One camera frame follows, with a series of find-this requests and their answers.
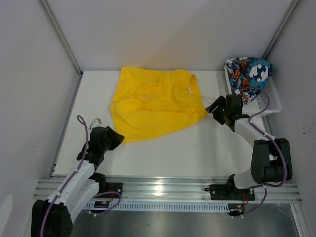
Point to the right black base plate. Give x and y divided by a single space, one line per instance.
225 192

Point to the yellow shorts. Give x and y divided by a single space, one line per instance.
148 104

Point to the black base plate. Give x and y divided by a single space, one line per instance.
111 187
225 192

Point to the aluminium frame post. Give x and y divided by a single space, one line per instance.
60 35
293 7

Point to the white slotted cable duct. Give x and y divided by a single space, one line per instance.
161 206

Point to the white plastic basket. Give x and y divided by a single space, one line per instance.
267 102

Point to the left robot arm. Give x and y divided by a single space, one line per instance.
55 215

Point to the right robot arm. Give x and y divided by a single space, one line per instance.
271 163

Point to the aluminium mounting rail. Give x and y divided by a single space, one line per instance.
190 189

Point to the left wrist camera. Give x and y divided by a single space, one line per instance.
97 122

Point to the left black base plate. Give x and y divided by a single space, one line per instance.
111 187

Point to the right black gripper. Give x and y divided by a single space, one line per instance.
220 102

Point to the patterned blue orange shorts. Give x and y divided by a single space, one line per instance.
248 76

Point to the right aluminium frame post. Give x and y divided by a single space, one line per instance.
293 7

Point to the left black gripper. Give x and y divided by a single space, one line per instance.
117 138

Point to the left aluminium frame post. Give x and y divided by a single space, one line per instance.
60 35

